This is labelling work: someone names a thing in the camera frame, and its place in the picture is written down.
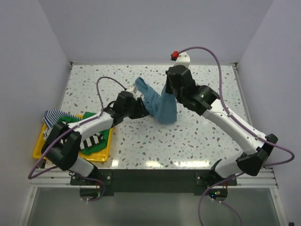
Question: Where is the black white striped tank top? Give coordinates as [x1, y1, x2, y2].
[53, 130, 109, 155]

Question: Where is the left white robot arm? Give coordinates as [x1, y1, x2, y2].
[41, 91, 149, 185]

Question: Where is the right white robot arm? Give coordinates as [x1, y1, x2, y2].
[166, 65, 278, 186]

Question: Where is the green tank top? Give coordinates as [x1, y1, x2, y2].
[57, 112, 110, 155]

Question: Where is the yellow plastic tray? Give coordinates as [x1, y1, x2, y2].
[32, 114, 113, 163]

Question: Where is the blue ribbed tank top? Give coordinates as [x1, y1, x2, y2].
[135, 77, 177, 124]

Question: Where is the blue white striped tank top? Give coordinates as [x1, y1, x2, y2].
[42, 109, 72, 129]

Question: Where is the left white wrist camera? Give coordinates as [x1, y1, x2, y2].
[126, 84, 138, 97]

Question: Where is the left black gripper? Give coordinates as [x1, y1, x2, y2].
[123, 97, 149, 119]

